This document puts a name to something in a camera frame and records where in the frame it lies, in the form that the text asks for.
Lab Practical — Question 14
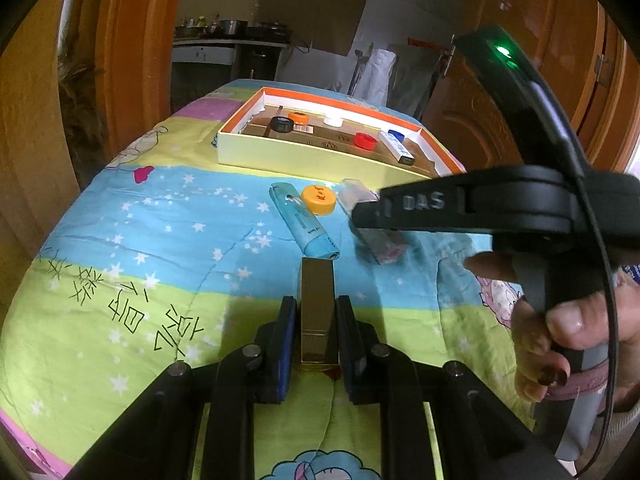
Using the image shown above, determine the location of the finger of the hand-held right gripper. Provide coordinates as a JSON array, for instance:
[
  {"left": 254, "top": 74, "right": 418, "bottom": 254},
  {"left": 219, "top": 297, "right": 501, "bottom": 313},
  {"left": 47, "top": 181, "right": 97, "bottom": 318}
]
[{"left": 348, "top": 172, "right": 469, "bottom": 235}]

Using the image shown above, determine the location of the orange cap with black print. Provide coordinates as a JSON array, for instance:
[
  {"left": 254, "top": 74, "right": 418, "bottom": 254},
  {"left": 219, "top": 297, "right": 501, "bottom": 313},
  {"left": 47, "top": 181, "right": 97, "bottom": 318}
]
[{"left": 301, "top": 183, "right": 337, "bottom": 215}]

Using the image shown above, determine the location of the shallow yellow orange cardboard box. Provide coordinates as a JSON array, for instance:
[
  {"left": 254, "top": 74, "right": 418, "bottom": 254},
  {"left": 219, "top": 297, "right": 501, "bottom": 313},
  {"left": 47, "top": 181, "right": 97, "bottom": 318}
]
[{"left": 216, "top": 86, "right": 464, "bottom": 181}]

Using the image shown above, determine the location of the colourful cartoon printed blanket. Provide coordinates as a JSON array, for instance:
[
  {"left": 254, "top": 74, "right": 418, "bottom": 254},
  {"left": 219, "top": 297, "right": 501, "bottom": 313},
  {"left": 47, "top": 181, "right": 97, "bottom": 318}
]
[{"left": 0, "top": 78, "right": 601, "bottom": 480}]

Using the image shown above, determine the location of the teal tube package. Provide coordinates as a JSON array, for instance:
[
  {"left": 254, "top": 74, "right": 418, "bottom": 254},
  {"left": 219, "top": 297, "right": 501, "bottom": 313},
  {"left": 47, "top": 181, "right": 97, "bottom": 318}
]
[{"left": 268, "top": 182, "right": 341, "bottom": 261}]

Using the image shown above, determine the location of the kitchen counter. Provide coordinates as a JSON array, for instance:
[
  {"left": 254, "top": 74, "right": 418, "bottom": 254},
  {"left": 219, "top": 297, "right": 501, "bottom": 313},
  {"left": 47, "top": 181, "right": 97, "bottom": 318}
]
[{"left": 172, "top": 36, "right": 292, "bottom": 82}]

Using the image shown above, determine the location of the flat brown box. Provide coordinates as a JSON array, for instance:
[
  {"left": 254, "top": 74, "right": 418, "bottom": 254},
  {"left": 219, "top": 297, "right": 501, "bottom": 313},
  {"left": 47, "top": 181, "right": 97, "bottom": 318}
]
[{"left": 240, "top": 104, "right": 437, "bottom": 179}]

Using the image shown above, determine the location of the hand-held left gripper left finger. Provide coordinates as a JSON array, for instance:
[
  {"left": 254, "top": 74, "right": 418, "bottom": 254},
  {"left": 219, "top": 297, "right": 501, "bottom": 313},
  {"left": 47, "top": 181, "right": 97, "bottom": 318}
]
[{"left": 65, "top": 295, "right": 298, "bottom": 480}]

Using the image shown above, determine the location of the person's right hand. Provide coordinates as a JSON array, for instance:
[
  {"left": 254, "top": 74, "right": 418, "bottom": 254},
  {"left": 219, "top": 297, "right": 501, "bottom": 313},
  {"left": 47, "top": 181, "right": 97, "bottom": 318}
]
[{"left": 464, "top": 251, "right": 640, "bottom": 403}]

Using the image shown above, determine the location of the orange door frame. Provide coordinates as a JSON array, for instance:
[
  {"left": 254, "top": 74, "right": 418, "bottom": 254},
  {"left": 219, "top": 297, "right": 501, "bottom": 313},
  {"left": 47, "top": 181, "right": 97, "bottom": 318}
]
[{"left": 96, "top": 0, "right": 187, "bottom": 127}]

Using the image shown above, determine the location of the gold rectangular box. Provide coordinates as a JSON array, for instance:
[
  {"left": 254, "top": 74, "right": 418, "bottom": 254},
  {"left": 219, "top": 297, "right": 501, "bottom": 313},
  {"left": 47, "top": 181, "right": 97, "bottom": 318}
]
[{"left": 298, "top": 257, "right": 342, "bottom": 374}]

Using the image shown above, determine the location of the brown wooden door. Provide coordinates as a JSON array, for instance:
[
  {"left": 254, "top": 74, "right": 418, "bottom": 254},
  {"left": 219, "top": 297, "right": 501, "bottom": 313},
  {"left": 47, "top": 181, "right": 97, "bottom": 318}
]
[{"left": 0, "top": 0, "right": 117, "bottom": 283}]

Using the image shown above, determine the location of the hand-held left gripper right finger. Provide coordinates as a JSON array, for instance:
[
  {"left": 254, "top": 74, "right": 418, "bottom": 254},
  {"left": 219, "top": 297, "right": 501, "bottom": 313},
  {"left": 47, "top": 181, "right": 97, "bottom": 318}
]
[{"left": 335, "top": 294, "right": 567, "bottom": 480}]

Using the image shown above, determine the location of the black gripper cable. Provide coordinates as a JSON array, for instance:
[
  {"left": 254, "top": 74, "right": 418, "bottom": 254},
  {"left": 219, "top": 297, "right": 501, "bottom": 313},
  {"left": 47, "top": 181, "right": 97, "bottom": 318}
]
[{"left": 520, "top": 74, "right": 622, "bottom": 480}]

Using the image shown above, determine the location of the carved orange wooden door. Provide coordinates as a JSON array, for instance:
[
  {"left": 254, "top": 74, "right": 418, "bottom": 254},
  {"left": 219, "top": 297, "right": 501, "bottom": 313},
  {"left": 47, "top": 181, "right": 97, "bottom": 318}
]
[{"left": 424, "top": 0, "right": 640, "bottom": 183}]

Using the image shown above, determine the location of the cardboard sheet on wall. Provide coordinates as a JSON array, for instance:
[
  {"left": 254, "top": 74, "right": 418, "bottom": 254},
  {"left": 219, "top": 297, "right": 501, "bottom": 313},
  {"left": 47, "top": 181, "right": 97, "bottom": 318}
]
[{"left": 259, "top": 0, "right": 369, "bottom": 57}]

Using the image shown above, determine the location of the white plastic bag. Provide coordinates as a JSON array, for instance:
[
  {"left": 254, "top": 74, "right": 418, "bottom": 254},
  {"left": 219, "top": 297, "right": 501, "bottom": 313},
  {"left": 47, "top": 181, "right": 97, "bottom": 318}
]
[{"left": 357, "top": 49, "right": 396, "bottom": 107}]

